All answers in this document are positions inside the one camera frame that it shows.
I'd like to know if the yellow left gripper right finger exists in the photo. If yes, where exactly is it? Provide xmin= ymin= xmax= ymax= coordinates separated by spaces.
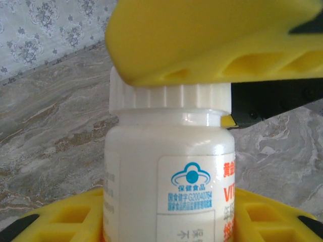
xmin=234 ymin=188 xmax=323 ymax=242

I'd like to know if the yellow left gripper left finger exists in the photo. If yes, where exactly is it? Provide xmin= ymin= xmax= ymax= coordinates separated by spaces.
xmin=0 ymin=188 xmax=104 ymax=242

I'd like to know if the white-capped bottle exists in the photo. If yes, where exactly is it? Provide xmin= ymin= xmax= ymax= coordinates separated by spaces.
xmin=109 ymin=67 xmax=232 ymax=114

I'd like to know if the white plastic pill bottle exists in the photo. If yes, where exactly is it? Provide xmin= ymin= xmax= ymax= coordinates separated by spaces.
xmin=102 ymin=108 xmax=237 ymax=242

